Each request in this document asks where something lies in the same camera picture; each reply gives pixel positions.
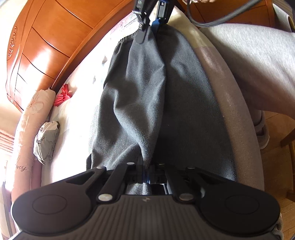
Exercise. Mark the person grey slipper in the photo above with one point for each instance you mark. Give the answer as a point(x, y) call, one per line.
point(261, 129)

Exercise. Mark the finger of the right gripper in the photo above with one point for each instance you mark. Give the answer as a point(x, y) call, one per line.
point(142, 10)
point(164, 10)

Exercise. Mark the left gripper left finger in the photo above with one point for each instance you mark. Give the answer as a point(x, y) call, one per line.
point(118, 180)

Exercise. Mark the person grey trouser legs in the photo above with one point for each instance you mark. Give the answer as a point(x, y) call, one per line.
point(261, 60)

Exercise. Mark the folded floral pink quilt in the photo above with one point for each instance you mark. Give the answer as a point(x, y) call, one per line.
point(24, 171)

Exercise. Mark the wooden orange headboard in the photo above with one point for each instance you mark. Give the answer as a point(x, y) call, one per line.
point(50, 39)

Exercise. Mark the red folding fan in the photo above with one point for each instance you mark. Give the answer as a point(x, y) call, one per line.
point(63, 96)

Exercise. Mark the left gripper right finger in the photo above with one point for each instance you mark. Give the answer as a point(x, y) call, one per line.
point(165, 179)

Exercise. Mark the bundled grey white cloth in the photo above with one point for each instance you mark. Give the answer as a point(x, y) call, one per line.
point(45, 140)

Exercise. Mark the striped pastel bed sheet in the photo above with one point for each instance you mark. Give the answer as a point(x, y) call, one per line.
point(78, 115)

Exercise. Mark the dark grey trousers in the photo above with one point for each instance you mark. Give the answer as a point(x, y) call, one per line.
point(158, 106)

